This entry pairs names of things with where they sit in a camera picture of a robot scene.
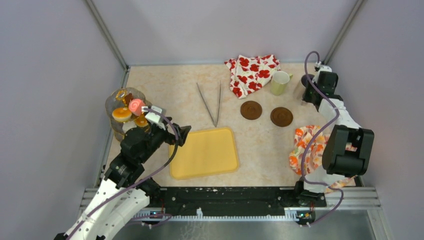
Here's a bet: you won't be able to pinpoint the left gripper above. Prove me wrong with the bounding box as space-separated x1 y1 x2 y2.
139 117 191 163

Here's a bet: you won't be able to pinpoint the orange glazed donut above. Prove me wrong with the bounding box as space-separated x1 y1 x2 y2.
112 107 133 123
133 113 150 128

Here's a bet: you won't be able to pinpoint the pink swirl roll cake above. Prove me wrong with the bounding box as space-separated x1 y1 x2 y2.
128 98 146 116

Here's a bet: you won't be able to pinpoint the metal serving tongs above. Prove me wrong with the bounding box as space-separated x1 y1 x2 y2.
196 80 222 128

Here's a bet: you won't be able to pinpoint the three-tier glass dessert stand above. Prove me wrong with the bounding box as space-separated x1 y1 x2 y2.
105 87 152 142

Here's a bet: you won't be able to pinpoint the brown star cookie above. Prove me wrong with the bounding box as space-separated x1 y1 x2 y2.
123 93 134 106

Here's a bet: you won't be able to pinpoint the pink pearlescent mug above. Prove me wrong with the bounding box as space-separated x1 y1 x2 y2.
301 74 315 102

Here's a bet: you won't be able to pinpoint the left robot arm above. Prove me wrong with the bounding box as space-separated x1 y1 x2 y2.
55 116 192 240

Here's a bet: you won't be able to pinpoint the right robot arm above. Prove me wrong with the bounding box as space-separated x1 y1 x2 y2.
289 70 375 206

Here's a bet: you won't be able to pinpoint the yellow plastic tray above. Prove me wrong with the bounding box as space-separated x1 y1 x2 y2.
169 127 239 180

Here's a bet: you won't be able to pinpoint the green mug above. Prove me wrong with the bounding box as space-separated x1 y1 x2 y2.
270 71 293 96

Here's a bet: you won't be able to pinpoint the right brown coaster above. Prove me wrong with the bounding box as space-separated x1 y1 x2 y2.
270 107 294 127

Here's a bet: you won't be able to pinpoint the brown coaster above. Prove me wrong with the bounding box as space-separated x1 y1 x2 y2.
270 107 294 127
240 100 263 120

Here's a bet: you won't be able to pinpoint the orange floral cloth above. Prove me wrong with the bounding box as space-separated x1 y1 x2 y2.
288 125 355 193

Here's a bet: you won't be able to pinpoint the red poppy cloth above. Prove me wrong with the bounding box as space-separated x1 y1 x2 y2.
224 54 281 99

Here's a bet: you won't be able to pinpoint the left brown coaster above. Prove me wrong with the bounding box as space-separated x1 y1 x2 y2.
240 100 263 120

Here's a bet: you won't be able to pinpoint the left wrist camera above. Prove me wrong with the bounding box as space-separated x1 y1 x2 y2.
141 105 166 130

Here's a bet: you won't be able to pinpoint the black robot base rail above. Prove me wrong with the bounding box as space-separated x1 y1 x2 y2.
148 186 327 217

